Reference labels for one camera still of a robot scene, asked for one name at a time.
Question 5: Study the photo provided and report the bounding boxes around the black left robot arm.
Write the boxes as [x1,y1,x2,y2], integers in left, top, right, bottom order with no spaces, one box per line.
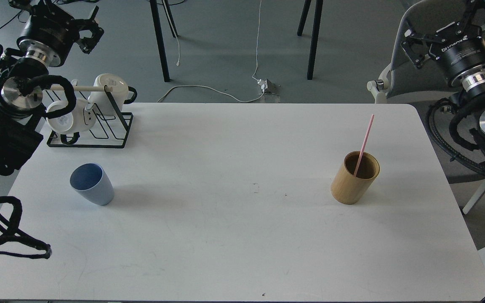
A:
[0,0,104,259]

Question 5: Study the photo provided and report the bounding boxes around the pink chopstick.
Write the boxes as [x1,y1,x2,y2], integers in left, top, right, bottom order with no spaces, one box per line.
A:
[353,114,375,177]

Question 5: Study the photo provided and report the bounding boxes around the grey office chair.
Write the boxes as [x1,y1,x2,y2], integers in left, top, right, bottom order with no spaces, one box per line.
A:
[368,0,485,213]

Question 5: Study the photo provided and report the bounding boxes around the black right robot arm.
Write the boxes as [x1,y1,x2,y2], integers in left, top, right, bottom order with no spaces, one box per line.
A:
[398,0,485,177]

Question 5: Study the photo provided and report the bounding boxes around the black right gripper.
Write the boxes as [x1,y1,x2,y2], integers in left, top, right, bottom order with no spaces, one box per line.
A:
[401,0,485,88]

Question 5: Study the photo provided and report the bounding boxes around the black table leg left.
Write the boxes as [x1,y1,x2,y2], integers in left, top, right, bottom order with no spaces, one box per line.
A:
[148,0,179,82]

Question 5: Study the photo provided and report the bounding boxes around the white mug lower left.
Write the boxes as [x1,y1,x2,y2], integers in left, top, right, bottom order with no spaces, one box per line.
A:
[47,105,83,145]

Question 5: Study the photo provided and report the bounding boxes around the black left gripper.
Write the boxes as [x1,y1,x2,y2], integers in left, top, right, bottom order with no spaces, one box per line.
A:
[16,0,104,67]

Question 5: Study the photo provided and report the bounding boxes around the blue cup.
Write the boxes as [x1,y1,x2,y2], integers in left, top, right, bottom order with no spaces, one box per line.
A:
[69,163,115,206]

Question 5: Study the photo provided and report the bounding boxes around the white mug upper right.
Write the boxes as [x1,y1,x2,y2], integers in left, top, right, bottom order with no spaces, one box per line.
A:
[87,73,137,117]

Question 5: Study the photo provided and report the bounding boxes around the white cable on floor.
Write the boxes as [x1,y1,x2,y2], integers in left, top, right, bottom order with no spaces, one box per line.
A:
[157,0,265,104]

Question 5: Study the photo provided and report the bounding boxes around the white mug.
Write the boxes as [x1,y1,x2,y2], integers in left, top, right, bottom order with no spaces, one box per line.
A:
[87,73,137,117]
[47,105,83,145]

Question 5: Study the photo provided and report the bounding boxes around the bamboo cylinder holder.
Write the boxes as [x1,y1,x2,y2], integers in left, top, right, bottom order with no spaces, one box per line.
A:
[330,151,380,205]

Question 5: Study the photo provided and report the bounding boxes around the floor power socket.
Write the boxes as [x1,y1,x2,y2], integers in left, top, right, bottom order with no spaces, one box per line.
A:
[257,78,280,103]

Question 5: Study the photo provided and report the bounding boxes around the black table leg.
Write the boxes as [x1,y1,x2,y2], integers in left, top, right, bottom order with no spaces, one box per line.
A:
[148,0,179,82]
[296,0,324,80]

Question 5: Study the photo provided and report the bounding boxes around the black table leg right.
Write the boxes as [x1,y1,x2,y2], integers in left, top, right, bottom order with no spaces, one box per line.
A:
[296,0,324,80]

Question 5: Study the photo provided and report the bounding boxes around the black wire mug rack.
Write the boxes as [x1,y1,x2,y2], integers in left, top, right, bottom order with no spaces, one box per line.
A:
[47,85,133,149]

